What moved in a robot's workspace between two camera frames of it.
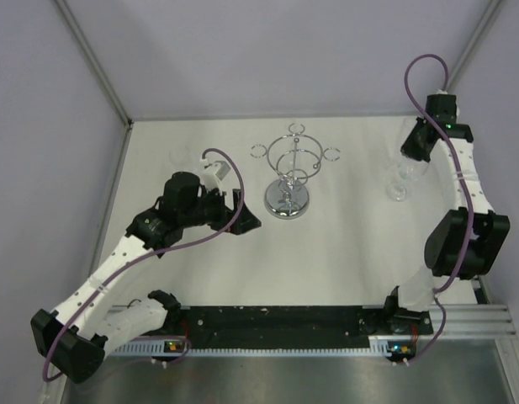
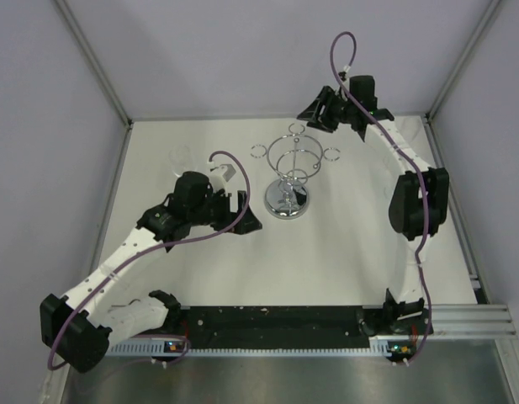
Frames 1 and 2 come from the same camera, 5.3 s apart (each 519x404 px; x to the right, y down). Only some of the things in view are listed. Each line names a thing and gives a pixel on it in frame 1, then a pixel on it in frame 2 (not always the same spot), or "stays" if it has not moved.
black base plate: x=299 y=323 stays
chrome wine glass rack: x=293 y=157 stays
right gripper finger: x=421 y=140 → x=323 y=112
